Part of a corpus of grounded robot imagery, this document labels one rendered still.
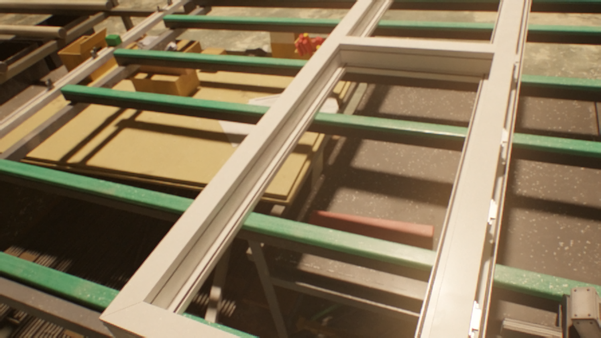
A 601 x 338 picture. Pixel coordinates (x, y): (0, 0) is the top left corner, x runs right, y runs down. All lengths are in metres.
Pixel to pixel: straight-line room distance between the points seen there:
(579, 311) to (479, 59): 0.71
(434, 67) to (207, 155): 0.70
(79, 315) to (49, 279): 0.10
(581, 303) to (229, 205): 0.54
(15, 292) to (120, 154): 0.72
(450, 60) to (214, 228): 0.69
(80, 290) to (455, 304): 0.59
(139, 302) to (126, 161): 0.87
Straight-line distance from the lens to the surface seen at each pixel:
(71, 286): 0.86
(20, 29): 2.33
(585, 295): 0.57
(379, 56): 1.18
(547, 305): 0.75
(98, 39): 2.11
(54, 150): 1.72
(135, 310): 0.68
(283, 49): 1.76
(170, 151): 1.46
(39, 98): 1.53
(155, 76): 1.74
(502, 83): 1.01
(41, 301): 0.89
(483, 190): 0.74
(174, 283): 0.73
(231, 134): 1.45
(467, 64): 1.15
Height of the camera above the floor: 1.44
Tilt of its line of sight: 40 degrees down
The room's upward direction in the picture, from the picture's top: 10 degrees counter-clockwise
